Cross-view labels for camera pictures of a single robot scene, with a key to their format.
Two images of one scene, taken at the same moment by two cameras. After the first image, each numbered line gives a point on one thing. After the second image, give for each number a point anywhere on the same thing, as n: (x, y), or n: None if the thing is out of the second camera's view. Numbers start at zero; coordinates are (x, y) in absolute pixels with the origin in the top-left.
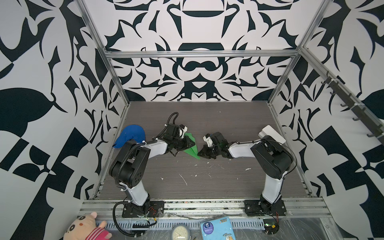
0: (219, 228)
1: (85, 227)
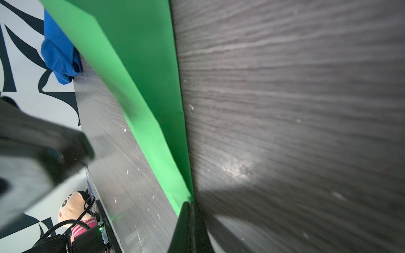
0: None
1: (76, 211)
